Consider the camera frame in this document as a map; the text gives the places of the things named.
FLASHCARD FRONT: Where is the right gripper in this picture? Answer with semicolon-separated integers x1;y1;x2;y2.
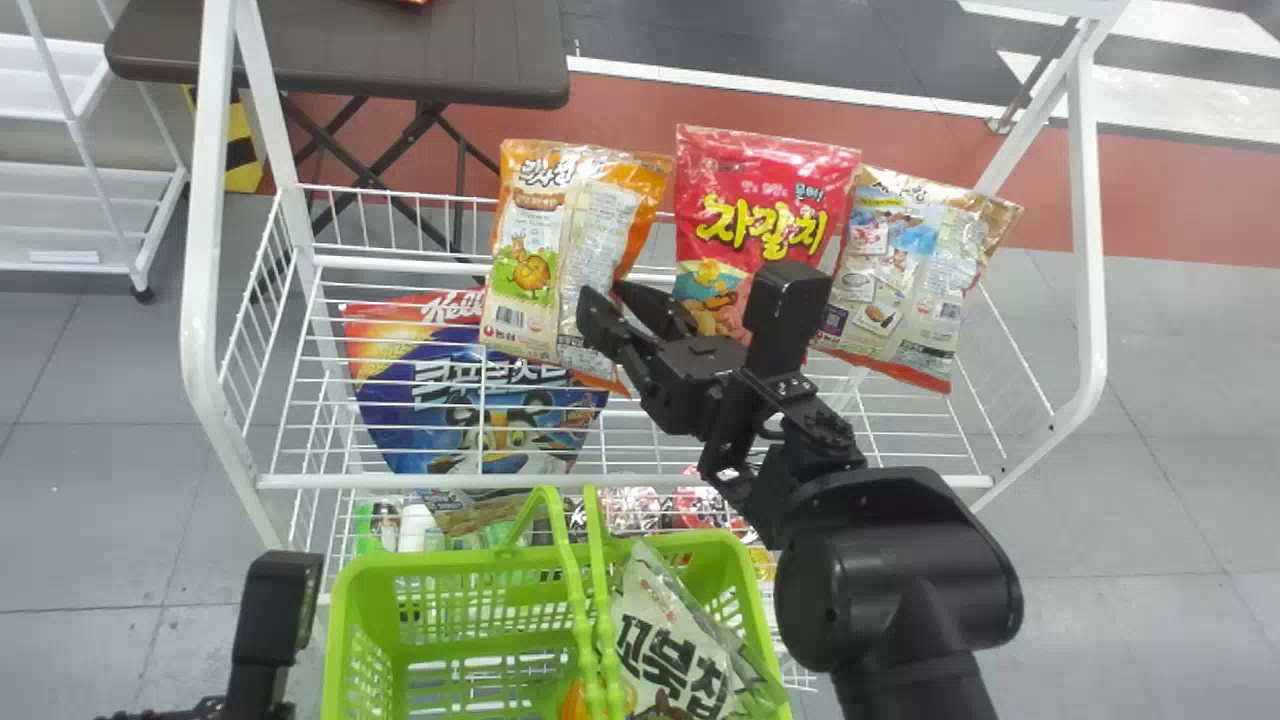
574;279;765;443

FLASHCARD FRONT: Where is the orange snack packet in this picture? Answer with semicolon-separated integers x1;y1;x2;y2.
478;138;674;397

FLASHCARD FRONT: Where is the red snack packet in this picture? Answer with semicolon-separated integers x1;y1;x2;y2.
671;124;863;347

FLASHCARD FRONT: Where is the blue cereal bag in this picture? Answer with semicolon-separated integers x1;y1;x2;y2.
341;288;612;477

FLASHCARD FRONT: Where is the brown snack packet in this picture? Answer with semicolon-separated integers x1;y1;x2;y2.
808;164;1025;395

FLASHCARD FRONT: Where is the white bottle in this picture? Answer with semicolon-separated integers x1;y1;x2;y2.
397;504;437;554

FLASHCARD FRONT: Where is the green basket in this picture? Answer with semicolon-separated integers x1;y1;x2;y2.
320;485;797;720

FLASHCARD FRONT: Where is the white snack packet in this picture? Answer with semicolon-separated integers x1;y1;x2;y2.
606;540;791;720

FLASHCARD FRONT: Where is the green bottle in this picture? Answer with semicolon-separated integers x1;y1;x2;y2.
354;500;387;557

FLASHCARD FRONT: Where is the dark side table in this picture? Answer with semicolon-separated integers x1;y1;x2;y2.
104;0;572;263

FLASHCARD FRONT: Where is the white shelf trolley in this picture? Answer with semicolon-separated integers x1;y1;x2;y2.
0;0;191;304

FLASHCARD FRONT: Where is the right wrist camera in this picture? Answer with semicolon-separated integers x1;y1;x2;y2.
743;261;834;378

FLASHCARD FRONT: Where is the white wire rack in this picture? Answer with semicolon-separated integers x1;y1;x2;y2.
180;0;1133;693

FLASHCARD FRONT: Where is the yellow black striped post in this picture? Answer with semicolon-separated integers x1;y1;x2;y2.
182;85;264;194

